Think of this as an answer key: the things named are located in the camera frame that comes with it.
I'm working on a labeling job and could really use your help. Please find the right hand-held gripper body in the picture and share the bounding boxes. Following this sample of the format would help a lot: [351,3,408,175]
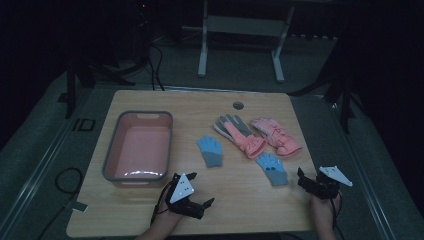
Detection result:
[305,165,354,201]

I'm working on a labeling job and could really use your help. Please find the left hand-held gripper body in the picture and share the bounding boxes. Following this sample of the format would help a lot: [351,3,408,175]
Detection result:
[165,172,205,220]

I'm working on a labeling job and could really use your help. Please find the blue grey glove dark dots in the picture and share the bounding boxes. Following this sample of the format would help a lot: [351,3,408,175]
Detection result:
[255,152,290,188]

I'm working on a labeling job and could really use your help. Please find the plain blue grey knit glove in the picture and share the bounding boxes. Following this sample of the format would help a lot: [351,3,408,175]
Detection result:
[195,135,224,169]

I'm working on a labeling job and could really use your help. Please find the pink plastic bin grey rim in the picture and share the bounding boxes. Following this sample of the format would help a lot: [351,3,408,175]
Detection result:
[101,110,174,188]

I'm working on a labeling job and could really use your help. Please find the pink ski glove grey palm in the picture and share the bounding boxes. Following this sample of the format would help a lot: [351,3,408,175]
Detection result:
[213,113,268,160]

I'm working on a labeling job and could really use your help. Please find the person's right hand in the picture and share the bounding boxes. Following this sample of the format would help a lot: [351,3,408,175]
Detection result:
[310,191,343,223]

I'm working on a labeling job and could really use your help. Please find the person's left hand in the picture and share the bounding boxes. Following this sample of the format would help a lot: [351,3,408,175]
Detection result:
[153,186,188,225]

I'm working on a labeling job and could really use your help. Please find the pink white ski glove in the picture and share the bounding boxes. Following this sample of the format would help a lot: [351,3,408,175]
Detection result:
[250,116,304,158]

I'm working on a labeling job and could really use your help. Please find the black tripod stand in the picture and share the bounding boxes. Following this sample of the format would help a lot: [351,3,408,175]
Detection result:
[64,56,137,120]
[288,36,358,135]

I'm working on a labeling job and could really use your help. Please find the grey tape piece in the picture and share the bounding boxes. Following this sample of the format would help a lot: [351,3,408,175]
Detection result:
[64,199,90,214]

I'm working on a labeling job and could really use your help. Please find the dark equipment with red light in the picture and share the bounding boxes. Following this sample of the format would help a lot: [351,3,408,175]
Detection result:
[132,0,155,66]

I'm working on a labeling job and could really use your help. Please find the metal floor rail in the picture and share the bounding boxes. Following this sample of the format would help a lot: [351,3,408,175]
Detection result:
[0,88,99,233]
[326,101,396,240]

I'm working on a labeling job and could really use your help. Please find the black hanging cables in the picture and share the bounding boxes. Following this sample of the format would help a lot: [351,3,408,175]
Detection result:
[145,41,167,92]

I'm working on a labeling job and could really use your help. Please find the black looped floor cable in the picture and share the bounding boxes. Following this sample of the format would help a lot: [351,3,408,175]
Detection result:
[36,167,85,240]

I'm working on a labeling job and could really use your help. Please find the white metal desk frame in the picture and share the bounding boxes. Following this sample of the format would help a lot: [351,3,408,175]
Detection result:
[181,0,297,84]

